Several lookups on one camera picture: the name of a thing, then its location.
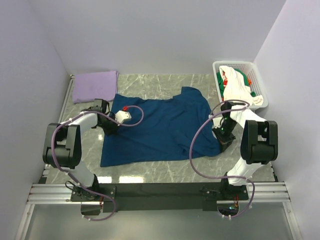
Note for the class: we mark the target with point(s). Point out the folded purple t shirt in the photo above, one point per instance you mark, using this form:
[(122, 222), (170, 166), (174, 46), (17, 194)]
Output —
[(96, 85)]

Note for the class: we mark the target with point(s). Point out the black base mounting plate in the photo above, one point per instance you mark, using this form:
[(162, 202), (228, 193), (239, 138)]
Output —
[(158, 196)]

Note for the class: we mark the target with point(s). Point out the white t shirt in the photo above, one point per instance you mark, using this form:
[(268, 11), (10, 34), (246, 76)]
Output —
[(235, 88)]

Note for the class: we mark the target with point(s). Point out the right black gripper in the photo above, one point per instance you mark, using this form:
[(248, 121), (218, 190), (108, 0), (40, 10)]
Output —
[(225, 142)]

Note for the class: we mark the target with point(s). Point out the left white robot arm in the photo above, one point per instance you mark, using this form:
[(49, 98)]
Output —
[(68, 146)]

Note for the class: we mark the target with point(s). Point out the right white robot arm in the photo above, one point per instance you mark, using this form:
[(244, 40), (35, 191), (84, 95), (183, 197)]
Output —
[(259, 143)]

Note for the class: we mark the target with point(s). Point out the blue t shirt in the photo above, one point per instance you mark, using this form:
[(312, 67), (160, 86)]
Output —
[(161, 130)]

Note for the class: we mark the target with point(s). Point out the green t shirt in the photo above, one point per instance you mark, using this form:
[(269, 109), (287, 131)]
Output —
[(220, 78)]

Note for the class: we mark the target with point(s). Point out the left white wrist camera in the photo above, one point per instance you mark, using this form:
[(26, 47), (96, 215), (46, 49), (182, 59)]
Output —
[(122, 116)]

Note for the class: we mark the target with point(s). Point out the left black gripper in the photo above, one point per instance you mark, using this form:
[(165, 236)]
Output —
[(109, 132)]

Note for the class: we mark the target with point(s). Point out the white plastic laundry basket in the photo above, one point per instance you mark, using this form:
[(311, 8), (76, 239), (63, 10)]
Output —
[(252, 73)]

